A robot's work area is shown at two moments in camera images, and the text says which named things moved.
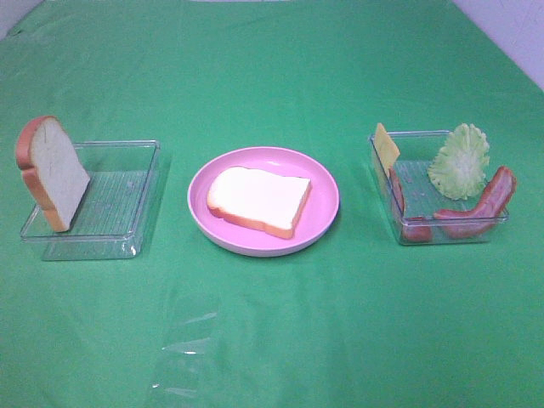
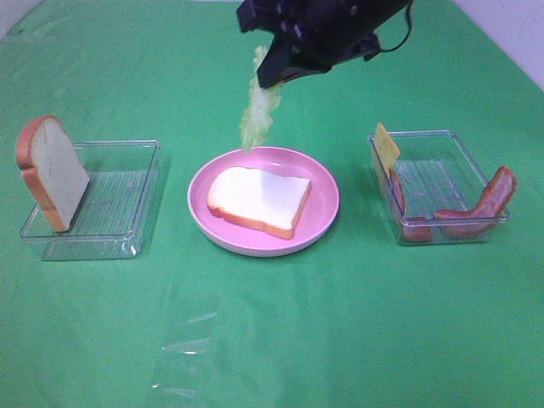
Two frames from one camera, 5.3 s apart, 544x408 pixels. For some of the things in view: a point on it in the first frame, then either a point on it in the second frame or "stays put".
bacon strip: x=414 y=229 stays put
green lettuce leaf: x=459 y=167 -> x=258 y=111
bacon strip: x=469 y=223 stays put
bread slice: x=257 y=201 stays put
